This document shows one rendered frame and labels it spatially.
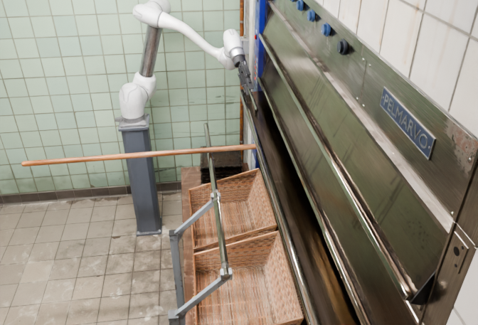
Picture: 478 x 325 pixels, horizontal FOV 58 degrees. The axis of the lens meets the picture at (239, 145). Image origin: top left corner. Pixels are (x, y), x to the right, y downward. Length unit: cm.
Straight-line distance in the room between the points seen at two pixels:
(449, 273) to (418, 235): 13
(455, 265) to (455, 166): 18
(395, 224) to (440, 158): 23
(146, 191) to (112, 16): 132
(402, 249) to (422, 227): 8
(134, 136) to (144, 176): 35
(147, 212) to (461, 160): 289
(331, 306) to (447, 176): 64
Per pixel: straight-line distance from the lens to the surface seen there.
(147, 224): 358
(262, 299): 239
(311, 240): 157
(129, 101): 300
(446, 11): 88
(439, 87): 88
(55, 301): 338
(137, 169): 326
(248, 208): 290
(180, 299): 257
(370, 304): 128
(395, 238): 107
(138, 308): 318
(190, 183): 317
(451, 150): 89
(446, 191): 92
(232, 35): 267
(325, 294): 142
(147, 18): 278
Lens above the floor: 246
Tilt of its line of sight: 32 degrees down
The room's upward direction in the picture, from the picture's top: straight up
